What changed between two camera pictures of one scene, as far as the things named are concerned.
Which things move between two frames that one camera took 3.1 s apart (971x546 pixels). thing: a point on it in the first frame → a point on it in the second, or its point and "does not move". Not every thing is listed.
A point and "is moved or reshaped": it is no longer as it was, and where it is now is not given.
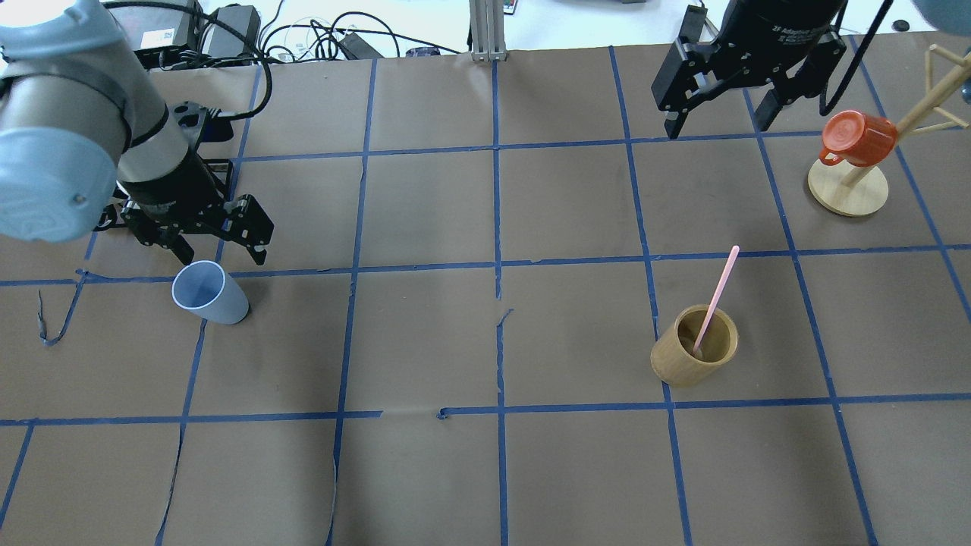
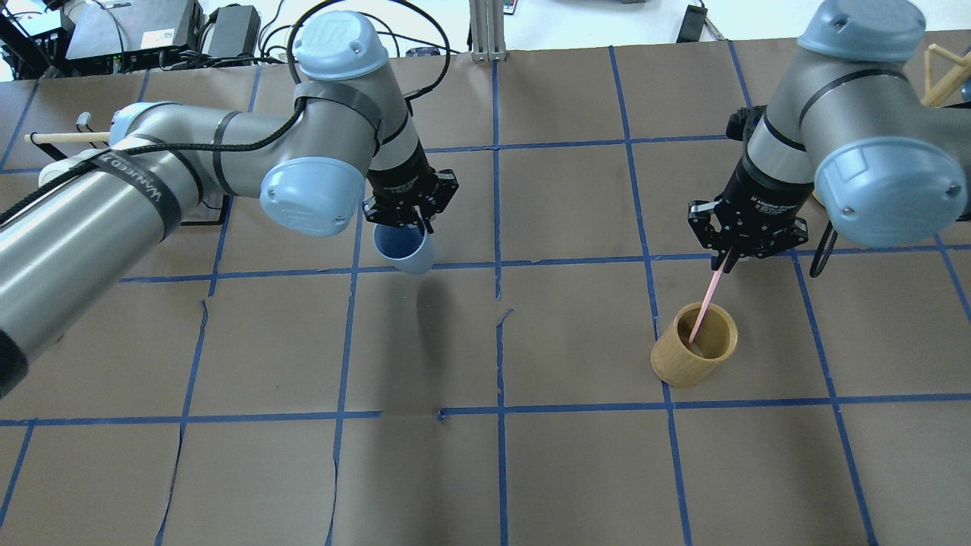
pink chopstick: x=714 y=305 is moved or reshaped
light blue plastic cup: x=203 y=287 → x=408 y=248
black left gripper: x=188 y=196 → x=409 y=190
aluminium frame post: x=487 y=29 does not move
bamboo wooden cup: x=673 y=358 does not move
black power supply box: x=167 y=34 does not move
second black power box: x=235 y=32 does not move
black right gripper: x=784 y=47 → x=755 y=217
